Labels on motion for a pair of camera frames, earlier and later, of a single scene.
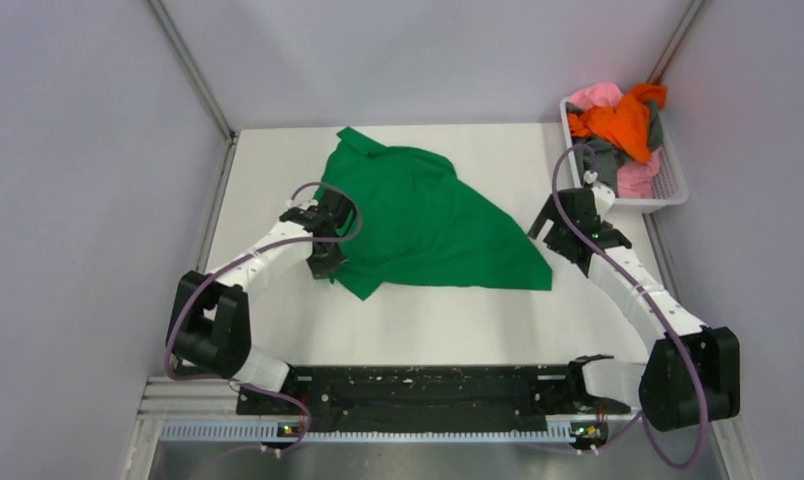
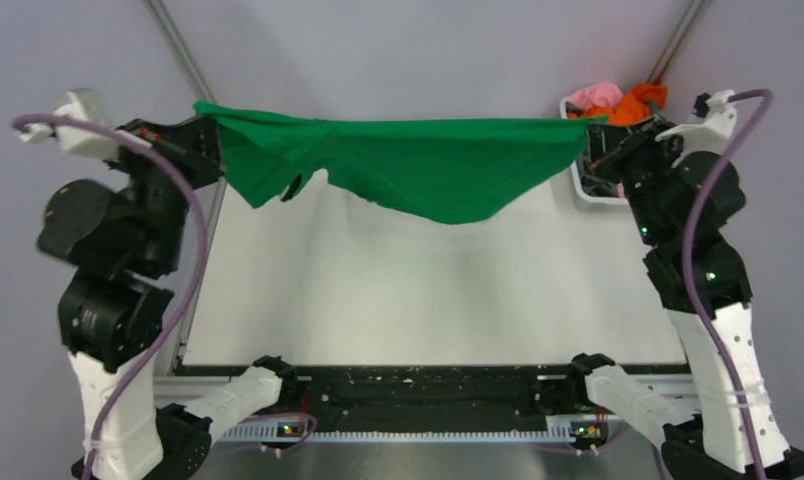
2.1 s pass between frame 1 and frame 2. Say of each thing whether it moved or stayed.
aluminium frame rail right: stayed
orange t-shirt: stayed
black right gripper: moved
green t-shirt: moved
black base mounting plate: stayed
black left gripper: moved
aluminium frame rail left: stayed
